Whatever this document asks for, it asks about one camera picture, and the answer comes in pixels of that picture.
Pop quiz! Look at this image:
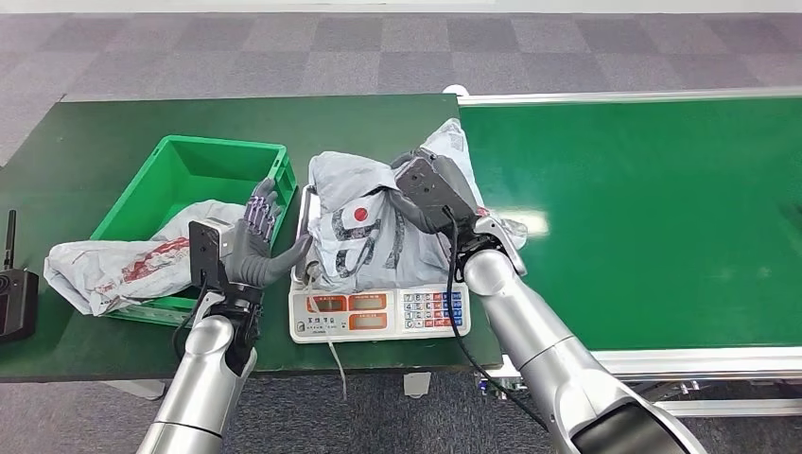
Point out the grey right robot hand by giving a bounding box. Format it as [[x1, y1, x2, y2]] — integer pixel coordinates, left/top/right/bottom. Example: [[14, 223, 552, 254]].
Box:
[[388, 148, 481, 236]]

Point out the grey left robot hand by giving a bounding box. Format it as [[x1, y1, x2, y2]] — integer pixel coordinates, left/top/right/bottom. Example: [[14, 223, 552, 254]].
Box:
[[224, 178, 313, 290]]

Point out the grey package with red dot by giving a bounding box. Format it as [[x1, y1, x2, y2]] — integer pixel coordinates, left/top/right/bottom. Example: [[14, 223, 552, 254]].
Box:
[[306, 117, 529, 295]]

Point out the grey package with red print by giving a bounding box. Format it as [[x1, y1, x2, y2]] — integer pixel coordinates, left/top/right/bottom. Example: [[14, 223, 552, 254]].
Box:
[[44, 200, 247, 318]]

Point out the green conveyor belt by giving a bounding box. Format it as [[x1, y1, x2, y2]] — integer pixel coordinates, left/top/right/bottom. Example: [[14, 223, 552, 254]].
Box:
[[459, 96, 802, 352]]

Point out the green plastic crate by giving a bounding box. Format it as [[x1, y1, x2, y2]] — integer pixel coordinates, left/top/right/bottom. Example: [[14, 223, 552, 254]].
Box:
[[89, 134, 298, 327]]

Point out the thin white strip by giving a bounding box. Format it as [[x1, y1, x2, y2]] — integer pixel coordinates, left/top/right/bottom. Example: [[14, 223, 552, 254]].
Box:
[[305, 274, 350, 403]]

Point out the white electronic scale body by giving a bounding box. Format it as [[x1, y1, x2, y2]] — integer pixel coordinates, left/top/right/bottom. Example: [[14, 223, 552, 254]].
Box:
[[288, 278, 472, 345]]

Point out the white table foot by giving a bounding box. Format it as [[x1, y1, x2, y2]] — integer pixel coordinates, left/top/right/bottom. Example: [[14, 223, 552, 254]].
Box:
[[404, 372, 433, 400], [99, 380, 167, 402]]

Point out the black radio device with antenna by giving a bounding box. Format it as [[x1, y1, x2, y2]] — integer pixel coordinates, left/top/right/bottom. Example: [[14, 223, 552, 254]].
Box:
[[0, 209, 40, 345]]

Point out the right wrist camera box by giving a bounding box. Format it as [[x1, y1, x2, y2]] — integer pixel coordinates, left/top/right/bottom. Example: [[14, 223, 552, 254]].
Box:
[[394, 156, 479, 232]]

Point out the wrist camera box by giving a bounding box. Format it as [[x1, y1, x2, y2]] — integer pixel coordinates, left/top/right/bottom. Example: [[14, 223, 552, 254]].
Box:
[[394, 156, 479, 232], [187, 218, 238, 293]]

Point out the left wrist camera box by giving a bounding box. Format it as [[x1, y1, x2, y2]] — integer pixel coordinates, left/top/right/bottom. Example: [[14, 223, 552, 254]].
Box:
[[187, 218, 238, 293]]

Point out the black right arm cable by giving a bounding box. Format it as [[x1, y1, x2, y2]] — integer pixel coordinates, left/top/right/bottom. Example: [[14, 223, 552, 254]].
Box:
[[441, 206, 552, 433]]

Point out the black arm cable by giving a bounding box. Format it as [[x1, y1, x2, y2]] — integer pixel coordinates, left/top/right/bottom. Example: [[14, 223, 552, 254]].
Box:
[[170, 280, 211, 362], [441, 206, 552, 433]]

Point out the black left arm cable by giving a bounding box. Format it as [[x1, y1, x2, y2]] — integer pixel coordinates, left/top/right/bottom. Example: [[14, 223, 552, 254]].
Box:
[[170, 280, 211, 362]]

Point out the silver conveyor frame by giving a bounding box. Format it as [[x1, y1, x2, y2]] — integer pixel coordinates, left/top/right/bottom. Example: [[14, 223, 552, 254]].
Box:
[[441, 84, 802, 420]]

